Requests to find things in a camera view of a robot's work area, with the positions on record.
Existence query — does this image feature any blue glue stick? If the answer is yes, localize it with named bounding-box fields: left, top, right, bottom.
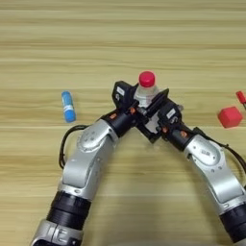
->
left=61, top=90, right=77, bottom=124

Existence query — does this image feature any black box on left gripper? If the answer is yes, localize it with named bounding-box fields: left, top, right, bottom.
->
left=111, top=81, right=139, bottom=109

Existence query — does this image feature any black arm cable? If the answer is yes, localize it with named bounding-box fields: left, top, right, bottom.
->
left=191, top=127, right=246, bottom=176
left=58, top=124, right=89, bottom=170

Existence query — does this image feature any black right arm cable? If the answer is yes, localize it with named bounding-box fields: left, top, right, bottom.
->
left=191, top=127, right=246, bottom=176

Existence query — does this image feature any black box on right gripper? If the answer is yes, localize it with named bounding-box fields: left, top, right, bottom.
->
left=157, top=101, right=184, bottom=127

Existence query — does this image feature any clear bottle with red cap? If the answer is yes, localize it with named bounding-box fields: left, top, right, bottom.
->
left=133, top=70, right=161, bottom=130

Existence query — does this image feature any red cube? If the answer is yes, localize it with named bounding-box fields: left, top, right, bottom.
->
left=217, top=106, right=244, bottom=129

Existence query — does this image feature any red marker pen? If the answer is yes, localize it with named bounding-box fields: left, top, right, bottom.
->
left=235, top=90, right=246, bottom=110

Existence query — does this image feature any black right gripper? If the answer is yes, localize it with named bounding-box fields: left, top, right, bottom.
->
left=137, top=104, right=195, bottom=152

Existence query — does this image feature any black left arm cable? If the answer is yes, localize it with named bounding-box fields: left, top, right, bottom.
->
left=58, top=124, right=89, bottom=170

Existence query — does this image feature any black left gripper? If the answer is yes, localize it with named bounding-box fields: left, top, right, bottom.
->
left=102, top=88, right=170, bottom=138

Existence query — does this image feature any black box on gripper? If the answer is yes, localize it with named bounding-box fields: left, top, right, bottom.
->
left=111, top=81, right=139, bottom=109
left=157, top=101, right=184, bottom=127

